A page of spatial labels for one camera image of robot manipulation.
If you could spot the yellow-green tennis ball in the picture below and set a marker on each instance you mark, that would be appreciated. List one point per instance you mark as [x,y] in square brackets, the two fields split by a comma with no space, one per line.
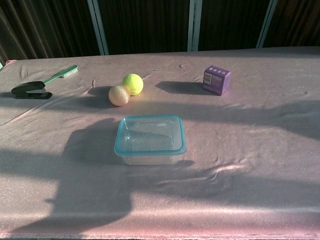
[133,83]

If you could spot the green toothbrush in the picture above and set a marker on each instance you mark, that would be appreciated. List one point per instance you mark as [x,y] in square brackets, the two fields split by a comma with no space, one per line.
[58,75]

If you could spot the black stapler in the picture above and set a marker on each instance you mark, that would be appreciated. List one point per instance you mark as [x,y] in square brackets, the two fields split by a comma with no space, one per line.
[30,91]

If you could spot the small purple cardboard box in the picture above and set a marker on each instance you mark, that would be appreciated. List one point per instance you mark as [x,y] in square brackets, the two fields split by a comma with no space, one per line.
[215,81]

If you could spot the clear plastic container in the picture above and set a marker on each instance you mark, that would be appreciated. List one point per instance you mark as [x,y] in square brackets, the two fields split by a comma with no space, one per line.
[150,160]

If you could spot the white window frame post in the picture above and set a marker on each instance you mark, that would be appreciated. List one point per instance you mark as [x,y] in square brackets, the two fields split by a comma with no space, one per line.
[266,25]
[194,25]
[98,27]

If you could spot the peach coloured ball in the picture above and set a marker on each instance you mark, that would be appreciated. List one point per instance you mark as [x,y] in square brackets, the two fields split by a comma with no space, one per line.
[118,96]

